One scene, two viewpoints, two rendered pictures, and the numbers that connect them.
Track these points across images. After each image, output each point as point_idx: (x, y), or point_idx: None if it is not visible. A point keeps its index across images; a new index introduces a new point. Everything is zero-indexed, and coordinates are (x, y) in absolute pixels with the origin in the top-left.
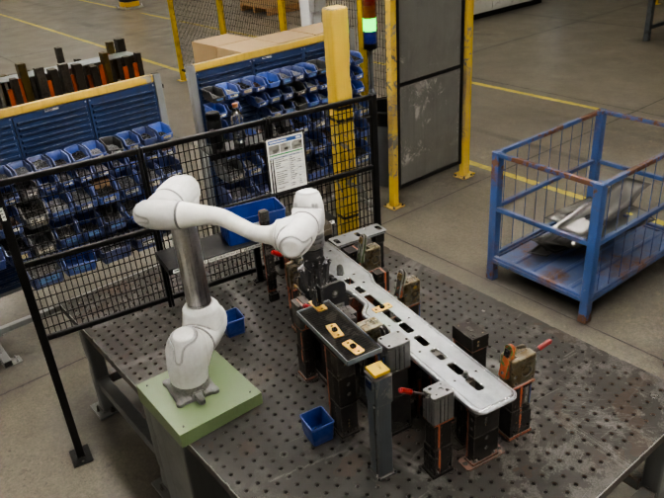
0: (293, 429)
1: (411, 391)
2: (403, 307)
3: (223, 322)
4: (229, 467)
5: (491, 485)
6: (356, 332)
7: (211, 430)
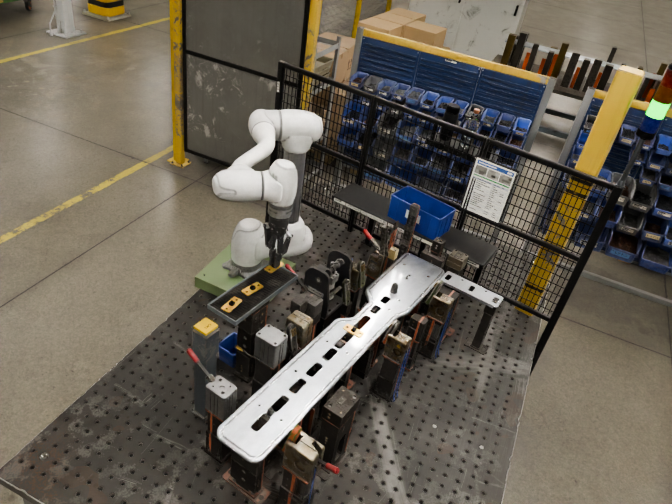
0: None
1: (194, 360)
2: (362, 346)
3: (295, 246)
4: (182, 316)
5: (208, 500)
6: (255, 302)
7: (216, 294)
